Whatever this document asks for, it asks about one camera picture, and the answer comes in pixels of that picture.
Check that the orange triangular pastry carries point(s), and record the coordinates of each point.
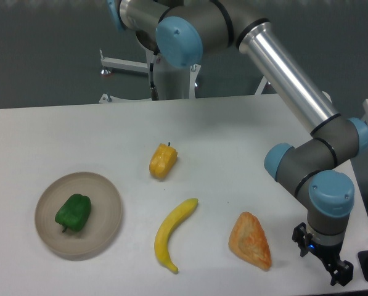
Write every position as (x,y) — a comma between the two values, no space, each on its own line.
(248,242)

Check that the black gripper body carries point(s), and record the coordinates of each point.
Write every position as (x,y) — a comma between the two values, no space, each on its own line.
(325,248)

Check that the green bell pepper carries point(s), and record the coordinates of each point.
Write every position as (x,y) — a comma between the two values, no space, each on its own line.
(74,213)

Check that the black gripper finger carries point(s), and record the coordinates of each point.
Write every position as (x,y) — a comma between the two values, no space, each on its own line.
(341,272)
(303,239)

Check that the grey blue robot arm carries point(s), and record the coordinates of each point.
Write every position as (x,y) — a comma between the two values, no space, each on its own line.
(307,172)

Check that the beige round plate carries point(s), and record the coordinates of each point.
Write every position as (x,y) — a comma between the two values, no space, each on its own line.
(102,226)

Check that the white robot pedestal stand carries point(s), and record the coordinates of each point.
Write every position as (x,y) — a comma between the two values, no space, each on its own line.
(180,46)

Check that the yellow bell pepper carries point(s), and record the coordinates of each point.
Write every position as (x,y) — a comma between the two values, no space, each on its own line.
(162,160)

